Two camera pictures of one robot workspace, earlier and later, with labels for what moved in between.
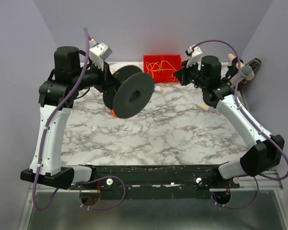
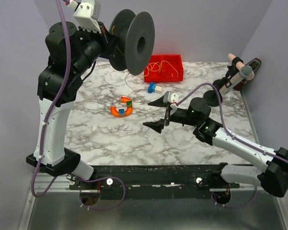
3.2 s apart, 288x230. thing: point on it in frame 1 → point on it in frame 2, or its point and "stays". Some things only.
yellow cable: [163, 65] → [147, 69]
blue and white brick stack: [158, 89] stays
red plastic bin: [162, 67] stays
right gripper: [183, 74] → [167, 115]
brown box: [254, 64] stays
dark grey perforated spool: [131, 96] → [137, 36]
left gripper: [105, 80] → [106, 40]
